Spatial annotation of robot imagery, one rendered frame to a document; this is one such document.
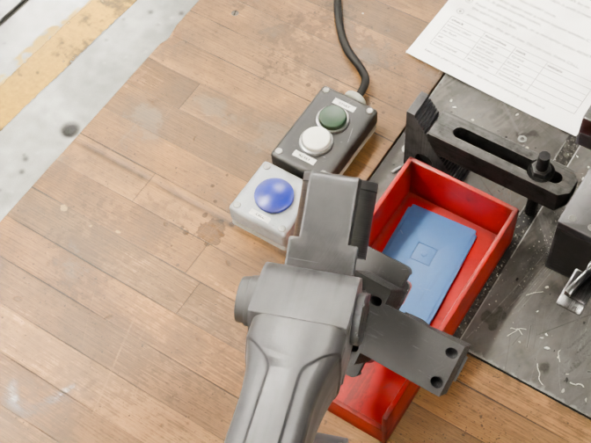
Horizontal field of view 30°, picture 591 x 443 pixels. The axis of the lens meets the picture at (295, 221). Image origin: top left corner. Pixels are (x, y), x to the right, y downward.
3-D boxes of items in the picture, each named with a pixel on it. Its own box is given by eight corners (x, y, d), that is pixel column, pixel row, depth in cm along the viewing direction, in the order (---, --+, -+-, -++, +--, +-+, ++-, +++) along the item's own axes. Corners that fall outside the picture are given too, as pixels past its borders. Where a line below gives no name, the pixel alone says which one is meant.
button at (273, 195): (247, 209, 111) (245, 198, 110) (269, 180, 113) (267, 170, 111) (280, 227, 110) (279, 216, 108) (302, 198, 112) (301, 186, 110)
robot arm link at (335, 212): (286, 171, 86) (259, 156, 75) (395, 188, 85) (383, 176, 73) (261, 316, 86) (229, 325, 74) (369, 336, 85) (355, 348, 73)
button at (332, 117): (314, 131, 116) (313, 119, 114) (328, 112, 117) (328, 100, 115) (337, 142, 115) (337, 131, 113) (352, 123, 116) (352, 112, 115)
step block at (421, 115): (403, 163, 115) (406, 111, 108) (417, 143, 117) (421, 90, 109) (457, 189, 113) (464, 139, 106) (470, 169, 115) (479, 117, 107)
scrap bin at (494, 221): (274, 380, 103) (270, 352, 98) (407, 188, 114) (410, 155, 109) (384, 444, 100) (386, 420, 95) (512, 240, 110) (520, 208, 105)
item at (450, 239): (343, 326, 105) (342, 312, 103) (412, 206, 112) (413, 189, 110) (409, 358, 103) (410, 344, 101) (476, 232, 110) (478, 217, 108)
